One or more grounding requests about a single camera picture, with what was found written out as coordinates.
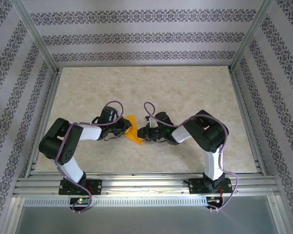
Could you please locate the orange square paper sheet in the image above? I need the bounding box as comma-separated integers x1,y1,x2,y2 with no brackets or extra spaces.
123,114,144,146

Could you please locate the aluminium frame post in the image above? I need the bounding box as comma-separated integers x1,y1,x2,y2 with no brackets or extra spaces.
230,0,275,72
13,0,59,74

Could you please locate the controller board with green light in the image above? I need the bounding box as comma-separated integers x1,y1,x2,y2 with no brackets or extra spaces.
70,197,91,205

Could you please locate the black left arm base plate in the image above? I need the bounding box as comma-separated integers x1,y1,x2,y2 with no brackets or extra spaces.
58,179,102,195

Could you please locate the aluminium side rail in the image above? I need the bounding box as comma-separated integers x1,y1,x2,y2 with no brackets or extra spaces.
228,68,268,176
25,68,63,176

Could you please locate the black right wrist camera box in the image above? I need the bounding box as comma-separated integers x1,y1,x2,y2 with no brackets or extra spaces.
154,111,173,128

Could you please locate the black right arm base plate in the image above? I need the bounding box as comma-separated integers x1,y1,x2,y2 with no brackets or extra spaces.
189,177,232,195

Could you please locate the aluminium mounting rail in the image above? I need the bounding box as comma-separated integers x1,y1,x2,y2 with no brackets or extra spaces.
13,173,280,196

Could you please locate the slotted grey cable duct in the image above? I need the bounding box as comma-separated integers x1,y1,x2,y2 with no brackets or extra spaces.
23,196,208,207

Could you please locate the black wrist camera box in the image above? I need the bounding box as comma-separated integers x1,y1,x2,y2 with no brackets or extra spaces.
154,111,173,128
98,106,118,123

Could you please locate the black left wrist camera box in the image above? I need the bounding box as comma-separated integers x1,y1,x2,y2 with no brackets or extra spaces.
98,106,118,123

